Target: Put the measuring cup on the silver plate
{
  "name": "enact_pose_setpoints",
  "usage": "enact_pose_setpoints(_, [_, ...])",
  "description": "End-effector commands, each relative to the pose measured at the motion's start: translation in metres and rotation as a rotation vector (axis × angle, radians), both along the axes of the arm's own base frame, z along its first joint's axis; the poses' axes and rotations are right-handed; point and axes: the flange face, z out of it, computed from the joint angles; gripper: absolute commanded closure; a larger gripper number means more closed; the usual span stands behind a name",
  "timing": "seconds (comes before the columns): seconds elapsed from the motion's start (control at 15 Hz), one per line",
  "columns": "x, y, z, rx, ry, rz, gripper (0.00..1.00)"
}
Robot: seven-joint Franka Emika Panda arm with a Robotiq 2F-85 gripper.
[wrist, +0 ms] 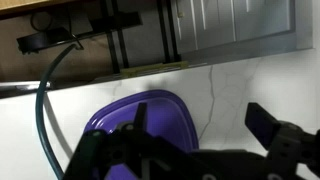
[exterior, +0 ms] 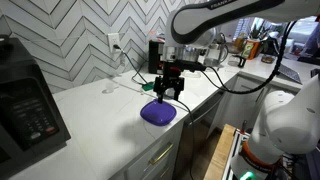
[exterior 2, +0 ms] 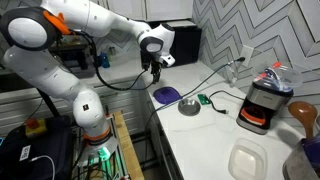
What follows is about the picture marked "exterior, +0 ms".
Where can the black microwave oven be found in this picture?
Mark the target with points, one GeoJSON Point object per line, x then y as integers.
{"type": "Point", "coordinates": [26, 110]}

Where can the green potted plant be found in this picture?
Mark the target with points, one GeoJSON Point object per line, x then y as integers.
{"type": "Point", "coordinates": [258, 31]}

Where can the white wall outlet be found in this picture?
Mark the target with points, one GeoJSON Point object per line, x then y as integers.
{"type": "Point", "coordinates": [113, 40]}

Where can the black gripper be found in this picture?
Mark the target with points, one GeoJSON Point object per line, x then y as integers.
{"type": "Point", "coordinates": [171, 72]}

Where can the small green board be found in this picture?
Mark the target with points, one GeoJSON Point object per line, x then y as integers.
{"type": "Point", "coordinates": [147, 86]}

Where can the grey metal kettle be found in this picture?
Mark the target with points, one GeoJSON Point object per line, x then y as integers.
{"type": "Point", "coordinates": [215, 55]}

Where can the small brown dish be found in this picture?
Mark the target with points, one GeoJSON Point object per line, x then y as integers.
{"type": "Point", "coordinates": [267, 59]}

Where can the clear square plastic container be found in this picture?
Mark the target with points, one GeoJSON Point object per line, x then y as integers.
{"type": "Point", "coordinates": [191, 74]}

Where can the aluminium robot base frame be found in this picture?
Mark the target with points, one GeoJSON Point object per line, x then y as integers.
{"type": "Point", "coordinates": [233, 146]}

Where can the clear plastic bowl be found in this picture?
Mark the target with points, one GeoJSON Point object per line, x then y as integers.
{"type": "Point", "coordinates": [152, 34]}

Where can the purple square plastic lid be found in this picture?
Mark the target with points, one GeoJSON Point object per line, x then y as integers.
{"type": "Point", "coordinates": [158, 113]}

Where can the wooden board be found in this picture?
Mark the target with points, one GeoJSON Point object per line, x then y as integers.
{"type": "Point", "coordinates": [218, 156]}

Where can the white drawer cabinet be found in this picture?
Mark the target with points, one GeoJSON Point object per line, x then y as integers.
{"type": "Point", "coordinates": [140, 166]}

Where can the orange box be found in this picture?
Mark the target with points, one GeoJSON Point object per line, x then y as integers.
{"type": "Point", "coordinates": [250, 49]}

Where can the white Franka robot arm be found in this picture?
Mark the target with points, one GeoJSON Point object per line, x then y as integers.
{"type": "Point", "coordinates": [193, 20]}

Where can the amber bottle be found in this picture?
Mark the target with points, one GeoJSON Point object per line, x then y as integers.
{"type": "Point", "coordinates": [239, 41]}

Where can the white corner base cabinet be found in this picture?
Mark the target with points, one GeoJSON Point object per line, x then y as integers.
{"type": "Point", "coordinates": [240, 106]}

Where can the black and steel coffee maker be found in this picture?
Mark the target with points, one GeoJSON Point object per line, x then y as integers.
{"type": "Point", "coordinates": [154, 56]}

